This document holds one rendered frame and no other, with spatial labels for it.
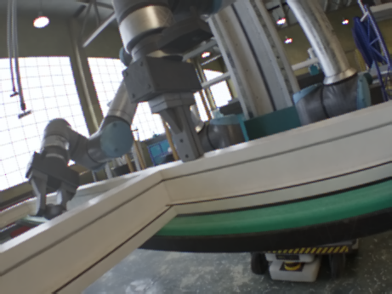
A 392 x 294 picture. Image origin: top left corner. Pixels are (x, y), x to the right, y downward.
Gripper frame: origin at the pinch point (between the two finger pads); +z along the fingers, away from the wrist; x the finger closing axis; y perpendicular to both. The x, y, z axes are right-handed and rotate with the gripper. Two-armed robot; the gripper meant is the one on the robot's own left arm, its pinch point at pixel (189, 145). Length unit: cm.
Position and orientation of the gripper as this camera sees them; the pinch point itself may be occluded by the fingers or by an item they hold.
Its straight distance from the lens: 32.9
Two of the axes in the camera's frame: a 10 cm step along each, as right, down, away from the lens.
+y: -8.2, 2.4, 5.2
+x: -4.7, 2.4, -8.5
